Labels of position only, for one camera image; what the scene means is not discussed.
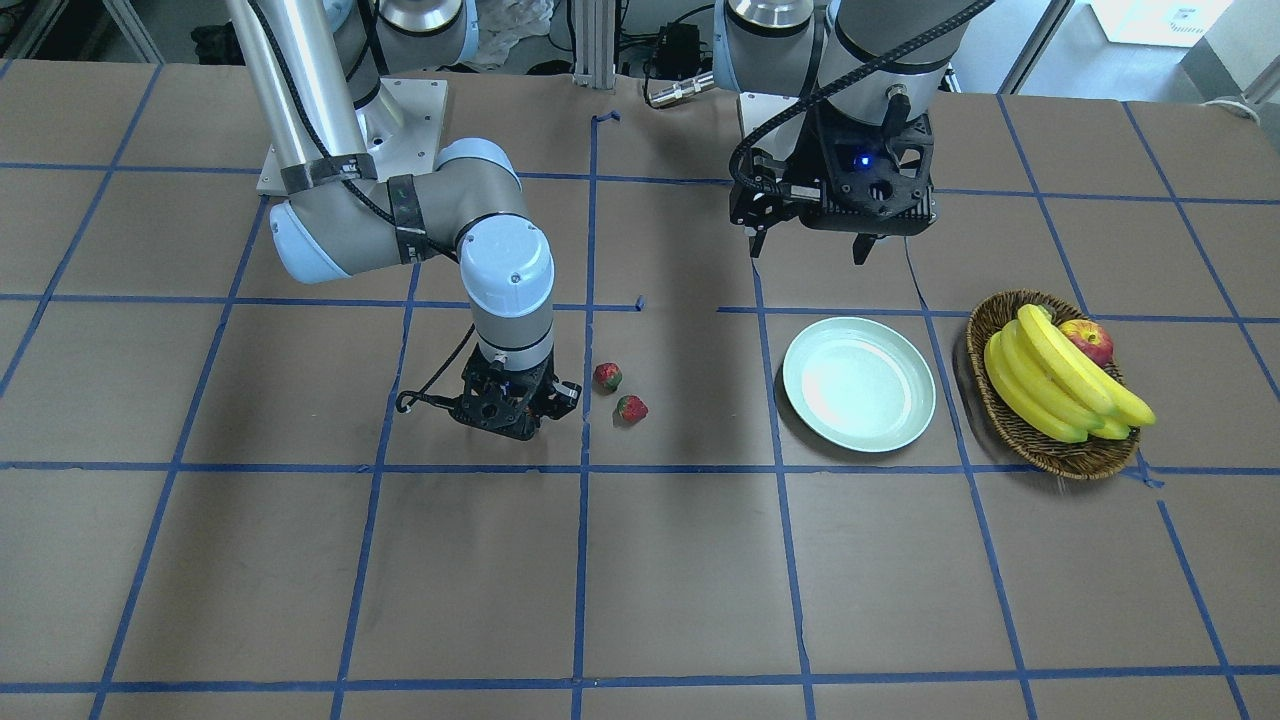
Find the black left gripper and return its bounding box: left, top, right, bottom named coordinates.
left=730, top=110, right=936, bottom=266

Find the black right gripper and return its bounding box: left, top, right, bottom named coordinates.
left=448, top=350, right=582, bottom=441

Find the red strawberry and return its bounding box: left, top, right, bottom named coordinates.
left=591, top=363, right=623, bottom=393
left=614, top=395, right=649, bottom=425

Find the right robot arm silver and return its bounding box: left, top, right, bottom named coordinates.
left=227, top=1, right=582, bottom=441

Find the pale green plate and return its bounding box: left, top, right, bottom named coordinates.
left=782, top=316, right=937, bottom=454

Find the yellow banana bunch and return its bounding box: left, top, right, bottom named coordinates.
left=983, top=304, right=1157, bottom=445

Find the red yellow apple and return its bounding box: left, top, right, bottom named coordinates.
left=1059, top=318, right=1114, bottom=366

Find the brown wicker basket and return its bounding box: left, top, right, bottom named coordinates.
left=952, top=290, right=1142, bottom=480

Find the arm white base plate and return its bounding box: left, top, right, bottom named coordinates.
left=257, top=78, right=449, bottom=196
left=739, top=94, right=804, bottom=155

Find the aluminium frame post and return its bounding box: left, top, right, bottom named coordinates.
left=564, top=1, right=620, bottom=94

